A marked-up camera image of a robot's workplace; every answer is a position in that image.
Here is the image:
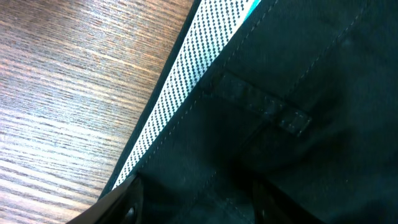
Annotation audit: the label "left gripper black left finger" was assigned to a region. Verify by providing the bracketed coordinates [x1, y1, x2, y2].
[67, 175, 143, 224]

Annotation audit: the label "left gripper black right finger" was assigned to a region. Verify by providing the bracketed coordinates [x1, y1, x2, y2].
[252, 181, 323, 224]

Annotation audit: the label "black shorts with patterned waistband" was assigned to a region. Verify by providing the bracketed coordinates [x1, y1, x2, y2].
[103, 0, 397, 223]

